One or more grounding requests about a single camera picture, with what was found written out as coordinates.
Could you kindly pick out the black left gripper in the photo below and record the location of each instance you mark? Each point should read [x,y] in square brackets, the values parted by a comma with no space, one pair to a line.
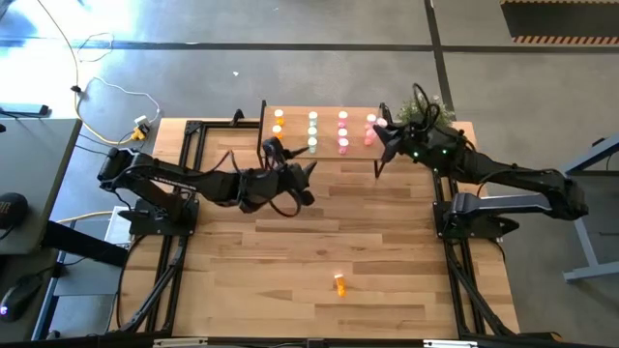
[271,188]

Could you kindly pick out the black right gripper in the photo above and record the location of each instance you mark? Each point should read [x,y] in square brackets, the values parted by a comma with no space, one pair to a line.
[430,147]

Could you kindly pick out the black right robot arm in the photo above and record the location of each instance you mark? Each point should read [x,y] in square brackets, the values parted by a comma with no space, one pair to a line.
[508,174]

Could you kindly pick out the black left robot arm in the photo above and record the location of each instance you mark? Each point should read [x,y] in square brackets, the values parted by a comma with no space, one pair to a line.
[159,176]

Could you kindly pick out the green potted plant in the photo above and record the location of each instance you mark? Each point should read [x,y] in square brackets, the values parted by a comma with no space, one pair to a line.
[406,113]

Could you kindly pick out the yellow plug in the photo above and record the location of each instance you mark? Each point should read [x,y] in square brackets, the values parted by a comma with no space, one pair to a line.
[139,134]

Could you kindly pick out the white power adapter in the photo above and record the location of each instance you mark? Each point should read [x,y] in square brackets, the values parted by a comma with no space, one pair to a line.
[141,121]

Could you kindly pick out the white box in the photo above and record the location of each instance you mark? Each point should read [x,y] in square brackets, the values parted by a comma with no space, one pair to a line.
[116,232]

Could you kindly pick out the black mat hazard stripes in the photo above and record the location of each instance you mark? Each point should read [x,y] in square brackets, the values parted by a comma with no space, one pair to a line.
[556,19]

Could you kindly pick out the black desk leg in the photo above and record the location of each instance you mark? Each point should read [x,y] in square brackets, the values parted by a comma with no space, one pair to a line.
[82,244]

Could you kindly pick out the grey desk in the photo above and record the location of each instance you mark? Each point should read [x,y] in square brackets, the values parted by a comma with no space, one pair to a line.
[34,159]

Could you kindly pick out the black computer mouse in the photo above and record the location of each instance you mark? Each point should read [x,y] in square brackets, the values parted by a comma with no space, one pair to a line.
[17,299]

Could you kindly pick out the black aluminium rig frame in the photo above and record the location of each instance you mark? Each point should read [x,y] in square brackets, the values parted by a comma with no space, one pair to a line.
[450,256]

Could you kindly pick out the grey table frame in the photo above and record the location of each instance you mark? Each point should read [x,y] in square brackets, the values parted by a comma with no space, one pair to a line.
[579,227]

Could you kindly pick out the silver aluminium bracket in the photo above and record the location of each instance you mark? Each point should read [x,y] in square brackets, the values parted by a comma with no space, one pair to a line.
[450,344]
[181,343]

